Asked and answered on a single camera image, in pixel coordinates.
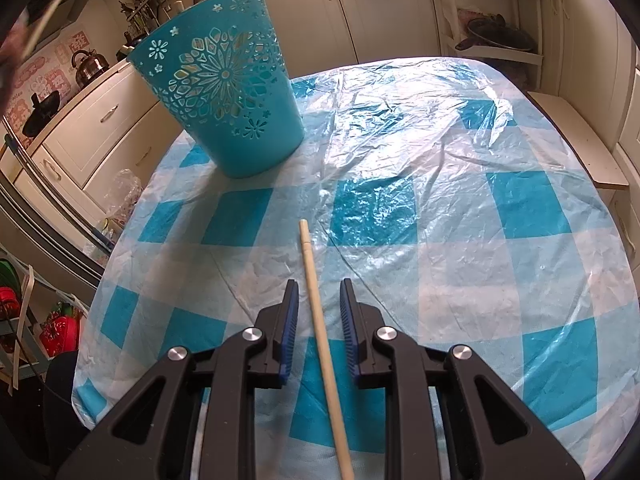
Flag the black pan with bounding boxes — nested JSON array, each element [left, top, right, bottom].
[[22, 92, 62, 138]]

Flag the wooden bench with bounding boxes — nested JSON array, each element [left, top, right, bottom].
[[527, 90, 630, 191]]

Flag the stainless steel appliance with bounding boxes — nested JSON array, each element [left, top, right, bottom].
[[0, 120, 108, 288]]

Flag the wall utensil rail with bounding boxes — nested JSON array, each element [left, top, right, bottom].
[[119, 0, 187, 38]]

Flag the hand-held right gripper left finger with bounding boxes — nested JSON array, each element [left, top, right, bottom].
[[55, 280, 300, 480]]

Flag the cream cupboard doors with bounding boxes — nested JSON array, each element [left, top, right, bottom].
[[260, 0, 446, 78]]

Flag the white shelf rack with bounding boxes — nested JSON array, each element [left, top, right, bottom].
[[432, 0, 546, 68]]

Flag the dark pot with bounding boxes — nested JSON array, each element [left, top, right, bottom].
[[455, 17, 536, 53]]

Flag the cream drawer cabinet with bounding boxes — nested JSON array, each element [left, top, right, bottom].
[[0, 55, 186, 221]]

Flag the long wooden chopstick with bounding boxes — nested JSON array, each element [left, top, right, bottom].
[[298, 219, 356, 480], [24, 0, 88, 56]]

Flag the steel kettle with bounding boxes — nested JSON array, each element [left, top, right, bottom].
[[71, 50, 110, 86]]

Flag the teal perforated plastic basket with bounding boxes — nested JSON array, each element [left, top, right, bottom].
[[127, 0, 306, 179]]

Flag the clear plastic bag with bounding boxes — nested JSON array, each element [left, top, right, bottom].
[[85, 169, 145, 256]]

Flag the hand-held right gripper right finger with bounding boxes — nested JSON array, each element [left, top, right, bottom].
[[340, 279, 586, 480]]

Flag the blue white checkered tablecloth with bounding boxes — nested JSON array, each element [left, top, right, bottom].
[[72, 55, 628, 480]]

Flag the black chair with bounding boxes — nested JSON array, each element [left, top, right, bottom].
[[44, 350, 98, 461]]

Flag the red plastic container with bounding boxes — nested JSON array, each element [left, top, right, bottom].
[[40, 307, 81, 356]]

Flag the white plastic strip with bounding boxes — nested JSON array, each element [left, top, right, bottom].
[[9, 266, 35, 393]]

